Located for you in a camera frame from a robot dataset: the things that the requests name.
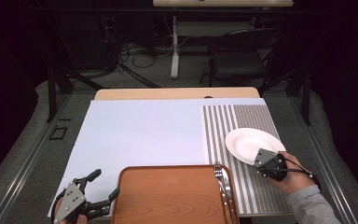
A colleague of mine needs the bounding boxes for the brown wooden tray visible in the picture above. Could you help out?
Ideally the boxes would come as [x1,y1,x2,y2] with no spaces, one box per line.
[111,164,241,224]

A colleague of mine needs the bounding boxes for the silver table knife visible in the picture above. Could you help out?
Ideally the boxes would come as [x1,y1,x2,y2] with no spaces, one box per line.
[221,167,236,220]

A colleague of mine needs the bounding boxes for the person's right hand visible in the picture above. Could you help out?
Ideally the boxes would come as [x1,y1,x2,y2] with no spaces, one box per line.
[268,150,317,196]

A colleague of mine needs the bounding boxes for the person's left hand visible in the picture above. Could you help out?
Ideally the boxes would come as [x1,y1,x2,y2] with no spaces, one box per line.
[53,199,89,224]

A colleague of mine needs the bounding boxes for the silver fork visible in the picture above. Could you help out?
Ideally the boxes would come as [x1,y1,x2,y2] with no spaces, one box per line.
[213,161,231,224]

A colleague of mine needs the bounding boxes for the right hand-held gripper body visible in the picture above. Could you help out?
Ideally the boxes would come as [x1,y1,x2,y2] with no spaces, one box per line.
[254,147,289,182]

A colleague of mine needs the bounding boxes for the white round plate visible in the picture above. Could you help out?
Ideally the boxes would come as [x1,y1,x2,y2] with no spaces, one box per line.
[225,127,287,167]

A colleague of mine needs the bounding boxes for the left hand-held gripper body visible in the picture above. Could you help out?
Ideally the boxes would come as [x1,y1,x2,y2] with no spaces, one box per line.
[50,178,92,224]

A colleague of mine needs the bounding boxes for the bundle of floor cables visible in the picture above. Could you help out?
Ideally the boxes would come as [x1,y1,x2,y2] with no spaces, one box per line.
[99,15,175,78]

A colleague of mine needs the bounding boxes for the white table cover board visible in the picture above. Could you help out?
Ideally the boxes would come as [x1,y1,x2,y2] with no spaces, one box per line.
[47,97,269,218]

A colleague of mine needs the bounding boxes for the light desk with white leg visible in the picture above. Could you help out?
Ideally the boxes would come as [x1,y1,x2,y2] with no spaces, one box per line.
[152,0,294,79]

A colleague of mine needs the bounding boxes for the striped placemat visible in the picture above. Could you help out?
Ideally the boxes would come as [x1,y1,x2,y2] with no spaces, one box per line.
[202,105,295,216]

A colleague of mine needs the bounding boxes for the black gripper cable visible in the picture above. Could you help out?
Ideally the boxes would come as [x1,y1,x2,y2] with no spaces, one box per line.
[281,157,322,189]

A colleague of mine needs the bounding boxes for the black metal stand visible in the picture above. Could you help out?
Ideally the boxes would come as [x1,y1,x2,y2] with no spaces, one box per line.
[259,62,312,126]
[45,66,106,123]

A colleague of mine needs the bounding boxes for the grey floor rail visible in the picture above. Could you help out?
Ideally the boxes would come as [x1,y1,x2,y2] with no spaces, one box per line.
[0,92,73,224]
[288,92,358,224]

